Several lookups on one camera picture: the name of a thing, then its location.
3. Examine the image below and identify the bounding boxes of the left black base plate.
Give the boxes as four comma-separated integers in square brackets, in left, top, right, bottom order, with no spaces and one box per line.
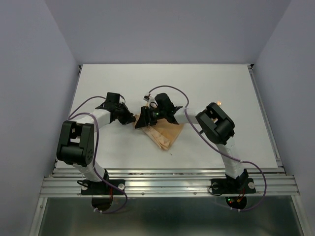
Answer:
[77,179,125,196]

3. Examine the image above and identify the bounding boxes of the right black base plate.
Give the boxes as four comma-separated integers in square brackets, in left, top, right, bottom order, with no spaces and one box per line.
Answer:
[208,178,256,195]

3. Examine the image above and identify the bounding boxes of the purple cable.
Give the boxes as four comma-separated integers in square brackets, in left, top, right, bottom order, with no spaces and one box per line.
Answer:
[143,85,268,213]
[67,95,128,214]

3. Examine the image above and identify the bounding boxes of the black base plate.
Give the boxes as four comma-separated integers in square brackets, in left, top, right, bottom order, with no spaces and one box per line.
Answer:
[208,178,256,195]
[77,179,125,196]

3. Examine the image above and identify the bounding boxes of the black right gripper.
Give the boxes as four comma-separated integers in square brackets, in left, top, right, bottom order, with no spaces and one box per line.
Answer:
[135,106,166,129]

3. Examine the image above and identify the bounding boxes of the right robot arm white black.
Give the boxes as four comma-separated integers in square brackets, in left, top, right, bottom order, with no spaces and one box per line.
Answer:
[135,93,248,192]

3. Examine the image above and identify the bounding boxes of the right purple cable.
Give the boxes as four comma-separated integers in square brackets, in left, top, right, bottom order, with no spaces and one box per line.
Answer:
[143,85,268,213]

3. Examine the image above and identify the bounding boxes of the peach cloth napkin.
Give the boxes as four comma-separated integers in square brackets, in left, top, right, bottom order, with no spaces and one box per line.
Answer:
[135,114,184,150]

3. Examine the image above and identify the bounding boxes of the aluminium rail frame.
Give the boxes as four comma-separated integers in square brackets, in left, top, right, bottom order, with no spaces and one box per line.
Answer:
[30,64,312,236]

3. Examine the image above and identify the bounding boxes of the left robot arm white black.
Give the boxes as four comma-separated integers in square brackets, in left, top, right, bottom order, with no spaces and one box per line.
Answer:
[56,92,135,194]

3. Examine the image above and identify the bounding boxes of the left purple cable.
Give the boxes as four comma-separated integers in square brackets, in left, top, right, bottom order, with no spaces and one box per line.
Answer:
[67,95,128,214]

